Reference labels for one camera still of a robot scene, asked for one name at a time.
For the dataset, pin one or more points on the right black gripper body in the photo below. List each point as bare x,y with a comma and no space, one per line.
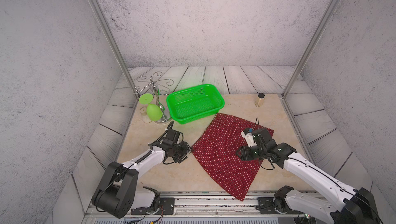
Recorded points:
252,153

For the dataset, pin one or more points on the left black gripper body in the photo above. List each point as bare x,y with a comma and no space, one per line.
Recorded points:
180,152

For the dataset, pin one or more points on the red polka dot skirt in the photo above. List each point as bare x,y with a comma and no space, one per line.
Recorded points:
216,151

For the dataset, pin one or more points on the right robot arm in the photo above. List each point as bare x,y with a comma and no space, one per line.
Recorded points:
341,203

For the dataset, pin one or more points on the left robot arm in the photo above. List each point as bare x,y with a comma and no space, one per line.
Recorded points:
117,192

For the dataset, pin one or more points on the small spice jar black lid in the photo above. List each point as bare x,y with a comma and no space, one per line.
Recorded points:
259,101

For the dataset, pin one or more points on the green plastic wine glass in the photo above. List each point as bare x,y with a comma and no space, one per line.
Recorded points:
153,111

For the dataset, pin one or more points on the green plastic basket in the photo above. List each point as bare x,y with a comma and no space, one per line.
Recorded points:
194,103

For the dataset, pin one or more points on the small clear glass cup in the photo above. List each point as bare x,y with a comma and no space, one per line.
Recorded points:
144,116

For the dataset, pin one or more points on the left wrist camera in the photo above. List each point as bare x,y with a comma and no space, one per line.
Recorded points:
171,137

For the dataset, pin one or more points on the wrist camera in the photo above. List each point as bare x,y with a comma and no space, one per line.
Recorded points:
171,137
248,136

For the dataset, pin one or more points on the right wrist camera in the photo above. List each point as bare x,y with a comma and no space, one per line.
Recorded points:
248,136

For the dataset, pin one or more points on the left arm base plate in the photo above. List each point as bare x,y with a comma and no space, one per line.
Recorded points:
160,206

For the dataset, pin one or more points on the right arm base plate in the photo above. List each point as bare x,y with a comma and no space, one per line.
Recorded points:
271,205

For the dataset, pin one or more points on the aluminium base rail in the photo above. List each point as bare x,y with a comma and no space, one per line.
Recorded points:
206,208

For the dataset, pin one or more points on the silver wire glass rack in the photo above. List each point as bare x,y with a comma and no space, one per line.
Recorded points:
157,87

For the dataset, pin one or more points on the right aluminium frame post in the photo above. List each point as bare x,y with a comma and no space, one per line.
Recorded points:
328,13

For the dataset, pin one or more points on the aluminium frame post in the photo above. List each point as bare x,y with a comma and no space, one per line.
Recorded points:
113,45
328,13

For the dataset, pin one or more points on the left aluminium frame post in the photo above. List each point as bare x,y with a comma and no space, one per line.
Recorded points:
113,45

